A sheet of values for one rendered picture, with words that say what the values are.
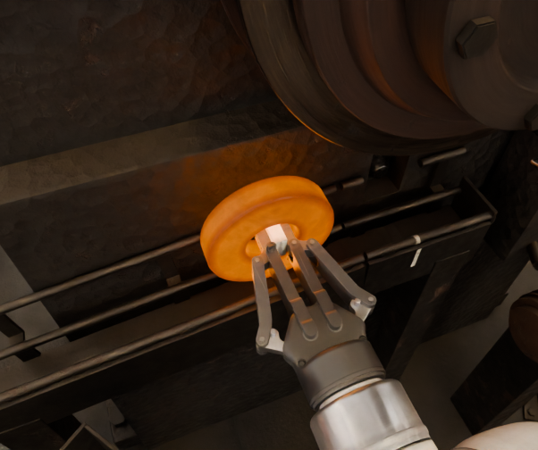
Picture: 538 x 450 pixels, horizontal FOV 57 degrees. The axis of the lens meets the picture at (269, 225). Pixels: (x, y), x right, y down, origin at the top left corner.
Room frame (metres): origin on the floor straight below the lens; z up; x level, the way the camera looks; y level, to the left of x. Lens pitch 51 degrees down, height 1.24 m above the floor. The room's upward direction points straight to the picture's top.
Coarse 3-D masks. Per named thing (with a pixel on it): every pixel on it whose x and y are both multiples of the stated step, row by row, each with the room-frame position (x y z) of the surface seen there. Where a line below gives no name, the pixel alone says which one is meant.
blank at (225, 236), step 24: (240, 192) 0.34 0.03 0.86; (264, 192) 0.34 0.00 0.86; (288, 192) 0.34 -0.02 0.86; (312, 192) 0.35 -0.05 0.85; (216, 216) 0.33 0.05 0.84; (240, 216) 0.32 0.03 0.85; (264, 216) 0.32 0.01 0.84; (288, 216) 0.33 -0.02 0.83; (312, 216) 0.35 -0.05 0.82; (216, 240) 0.31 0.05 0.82; (240, 240) 0.32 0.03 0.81; (216, 264) 0.31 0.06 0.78; (240, 264) 0.32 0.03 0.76; (288, 264) 0.34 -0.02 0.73
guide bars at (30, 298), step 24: (336, 192) 0.44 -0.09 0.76; (432, 192) 0.49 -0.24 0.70; (456, 192) 0.49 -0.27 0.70; (360, 216) 0.44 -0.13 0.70; (384, 216) 0.44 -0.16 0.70; (192, 240) 0.37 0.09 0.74; (120, 264) 0.34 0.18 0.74; (168, 264) 0.36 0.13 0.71; (48, 288) 0.31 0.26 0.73; (168, 288) 0.34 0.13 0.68; (0, 312) 0.28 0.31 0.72; (120, 312) 0.31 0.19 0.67; (24, 336) 0.28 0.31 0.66; (48, 336) 0.28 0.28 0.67; (0, 360) 0.25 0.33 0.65; (24, 360) 0.26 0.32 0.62
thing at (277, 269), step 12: (276, 252) 0.30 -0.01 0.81; (276, 264) 0.28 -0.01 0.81; (276, 276) 0.27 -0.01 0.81; (288, 276) 0.27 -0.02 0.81; (288, 288) 0.26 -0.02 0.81; (288, 300) 0.24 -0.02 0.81; (300, 300) 0.24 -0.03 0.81; (288, 312) 0.24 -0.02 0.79; (300, 312) 0.23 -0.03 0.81; (300, 324) 0.22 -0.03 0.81; (312, 324) 0.21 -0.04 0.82; (312, 336) 0.20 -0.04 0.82
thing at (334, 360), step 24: (312, 312) 0.23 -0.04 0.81; (288, 336) 0.21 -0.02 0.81; (336, 336) 0.21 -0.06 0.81; (360, 336) 0.21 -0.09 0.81; (288, 360) 0.19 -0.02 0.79; (312, 360) 0.18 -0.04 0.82; (336, 360) 0.17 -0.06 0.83; (360, 360) 0.17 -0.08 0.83; (312, 384) 0.16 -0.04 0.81; (336, 384) 0.15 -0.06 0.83; (312, 408) 0.15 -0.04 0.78
